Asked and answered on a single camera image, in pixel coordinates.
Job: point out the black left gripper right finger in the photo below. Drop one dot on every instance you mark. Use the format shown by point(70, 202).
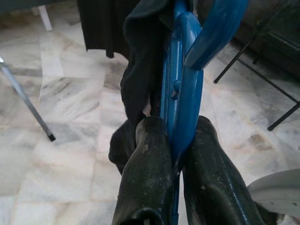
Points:
point(211, 178)

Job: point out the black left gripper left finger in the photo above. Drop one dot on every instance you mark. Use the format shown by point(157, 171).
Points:
point(147, 175)

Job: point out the blue plastic hanger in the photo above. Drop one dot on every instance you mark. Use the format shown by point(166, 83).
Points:
point(185, 93)

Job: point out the black long-sleeve garment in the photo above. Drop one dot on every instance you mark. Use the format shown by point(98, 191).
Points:
point(140, 58)
point(100, 23)

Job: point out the silver metal clothes rack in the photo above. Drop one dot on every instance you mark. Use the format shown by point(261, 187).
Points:
point(23, 96)

